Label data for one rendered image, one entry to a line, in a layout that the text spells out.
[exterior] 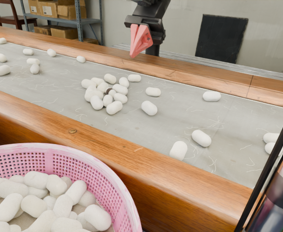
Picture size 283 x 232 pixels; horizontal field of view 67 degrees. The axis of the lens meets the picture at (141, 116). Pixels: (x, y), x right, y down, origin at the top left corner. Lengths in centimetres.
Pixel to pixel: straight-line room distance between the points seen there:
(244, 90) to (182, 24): 213
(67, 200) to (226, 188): 17
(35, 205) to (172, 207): 15
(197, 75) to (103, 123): 29
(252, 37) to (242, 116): 203
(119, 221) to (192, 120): 24
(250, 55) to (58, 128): 230
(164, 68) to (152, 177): 40
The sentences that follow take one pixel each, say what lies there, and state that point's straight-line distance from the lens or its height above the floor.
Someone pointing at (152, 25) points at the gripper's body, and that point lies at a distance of 59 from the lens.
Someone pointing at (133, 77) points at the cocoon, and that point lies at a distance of 54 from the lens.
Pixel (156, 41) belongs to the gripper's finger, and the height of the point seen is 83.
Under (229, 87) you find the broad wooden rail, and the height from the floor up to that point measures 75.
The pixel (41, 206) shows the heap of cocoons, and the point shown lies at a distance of 27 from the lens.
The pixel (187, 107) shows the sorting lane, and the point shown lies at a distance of 45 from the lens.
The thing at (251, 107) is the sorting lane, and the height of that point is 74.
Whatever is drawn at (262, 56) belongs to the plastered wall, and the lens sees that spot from 249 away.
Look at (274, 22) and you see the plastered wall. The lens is 245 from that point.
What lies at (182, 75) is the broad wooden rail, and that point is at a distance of 58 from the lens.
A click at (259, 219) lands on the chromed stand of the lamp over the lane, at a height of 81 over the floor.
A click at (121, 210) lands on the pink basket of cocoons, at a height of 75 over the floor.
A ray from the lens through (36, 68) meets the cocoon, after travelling 62.
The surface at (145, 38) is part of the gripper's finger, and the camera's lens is 59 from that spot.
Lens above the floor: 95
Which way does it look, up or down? 31 degrees down
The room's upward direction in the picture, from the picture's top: 3 degrees clockwise
